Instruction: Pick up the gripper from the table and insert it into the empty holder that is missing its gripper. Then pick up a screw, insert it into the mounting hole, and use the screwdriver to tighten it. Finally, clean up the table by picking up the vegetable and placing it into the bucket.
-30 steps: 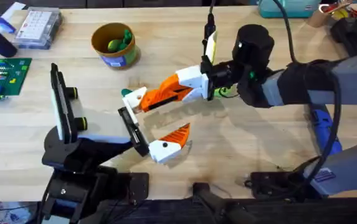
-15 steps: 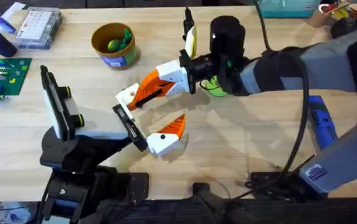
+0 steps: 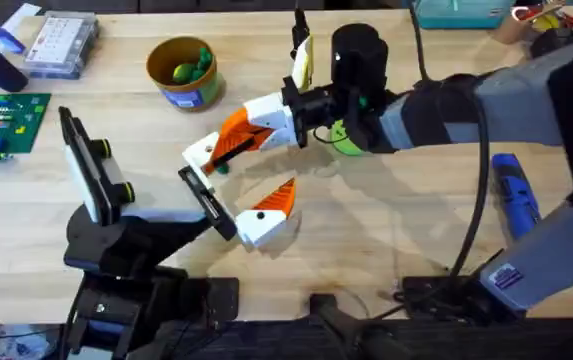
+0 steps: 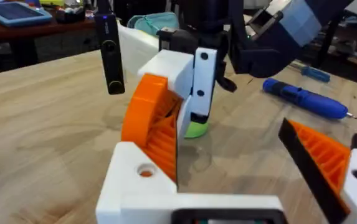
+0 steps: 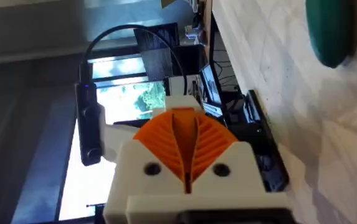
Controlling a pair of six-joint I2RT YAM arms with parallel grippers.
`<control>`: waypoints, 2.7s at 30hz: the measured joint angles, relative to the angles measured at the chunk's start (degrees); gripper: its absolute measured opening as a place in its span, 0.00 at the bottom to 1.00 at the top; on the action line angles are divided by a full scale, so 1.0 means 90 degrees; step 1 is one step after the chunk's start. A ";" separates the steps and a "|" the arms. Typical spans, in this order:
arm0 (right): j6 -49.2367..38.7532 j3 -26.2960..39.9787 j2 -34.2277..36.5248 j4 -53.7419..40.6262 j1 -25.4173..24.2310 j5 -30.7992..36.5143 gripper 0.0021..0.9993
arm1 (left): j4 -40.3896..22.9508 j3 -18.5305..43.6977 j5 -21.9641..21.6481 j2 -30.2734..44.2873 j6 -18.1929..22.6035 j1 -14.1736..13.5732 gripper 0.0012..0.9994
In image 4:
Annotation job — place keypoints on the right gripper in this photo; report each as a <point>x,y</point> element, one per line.
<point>206,37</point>

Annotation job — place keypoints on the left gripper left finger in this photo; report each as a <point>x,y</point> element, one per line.
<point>125,180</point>

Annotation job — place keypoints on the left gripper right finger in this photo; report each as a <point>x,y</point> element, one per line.
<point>327,161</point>

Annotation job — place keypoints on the light green toy vegetable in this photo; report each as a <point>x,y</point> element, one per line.
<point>197,130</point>

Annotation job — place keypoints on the blue electric screwdriver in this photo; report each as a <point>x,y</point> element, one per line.
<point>306,99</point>

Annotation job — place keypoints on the teal soft pouch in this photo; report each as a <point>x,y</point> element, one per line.
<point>153,21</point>

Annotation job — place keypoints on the black clutter heap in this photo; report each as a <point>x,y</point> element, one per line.
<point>70,15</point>

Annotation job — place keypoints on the brown wooden desk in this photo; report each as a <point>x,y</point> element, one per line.
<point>25,31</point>

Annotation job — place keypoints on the blue flat tray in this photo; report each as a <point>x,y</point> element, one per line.
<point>13,14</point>

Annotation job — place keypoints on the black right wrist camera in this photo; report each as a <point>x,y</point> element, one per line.
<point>111,59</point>

